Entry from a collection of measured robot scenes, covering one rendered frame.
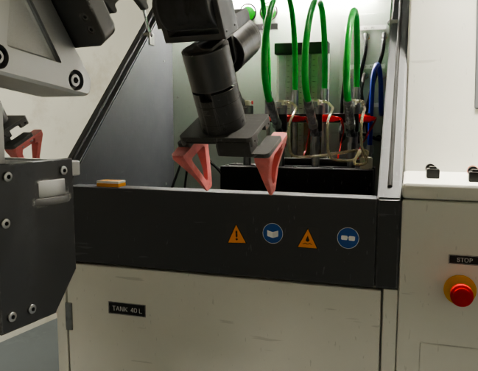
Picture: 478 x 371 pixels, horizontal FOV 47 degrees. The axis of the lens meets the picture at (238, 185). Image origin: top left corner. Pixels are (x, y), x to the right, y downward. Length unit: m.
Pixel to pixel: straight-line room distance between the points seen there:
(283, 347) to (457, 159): 0.52
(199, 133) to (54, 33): 0.31
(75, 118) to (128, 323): 2.15
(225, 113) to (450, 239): 0.49
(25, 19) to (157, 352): 0.86
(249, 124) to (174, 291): 0.51
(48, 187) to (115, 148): 0.77
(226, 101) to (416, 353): 0.60
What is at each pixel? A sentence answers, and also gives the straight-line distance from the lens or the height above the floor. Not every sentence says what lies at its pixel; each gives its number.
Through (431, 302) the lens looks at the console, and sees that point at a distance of 1.01.
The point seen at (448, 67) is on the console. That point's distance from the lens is 1.24.
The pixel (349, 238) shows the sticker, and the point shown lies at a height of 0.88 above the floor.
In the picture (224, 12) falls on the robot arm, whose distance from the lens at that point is 0.63.
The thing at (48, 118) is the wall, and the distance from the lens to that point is 3.07.
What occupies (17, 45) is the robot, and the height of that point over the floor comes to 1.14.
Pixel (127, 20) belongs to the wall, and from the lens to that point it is 3.63.
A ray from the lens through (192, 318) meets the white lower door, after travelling 1.11.
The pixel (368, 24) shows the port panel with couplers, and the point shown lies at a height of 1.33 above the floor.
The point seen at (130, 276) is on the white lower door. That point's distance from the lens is 1.14.
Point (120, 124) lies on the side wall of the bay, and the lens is 1.36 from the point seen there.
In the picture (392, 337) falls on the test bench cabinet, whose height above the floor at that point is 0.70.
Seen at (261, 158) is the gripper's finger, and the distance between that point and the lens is 0.66.
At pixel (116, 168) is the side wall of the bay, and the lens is 1.35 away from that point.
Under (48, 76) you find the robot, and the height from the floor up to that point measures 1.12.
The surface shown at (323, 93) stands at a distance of 1.35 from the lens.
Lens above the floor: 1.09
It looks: 7 degrees down
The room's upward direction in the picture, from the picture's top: straight up
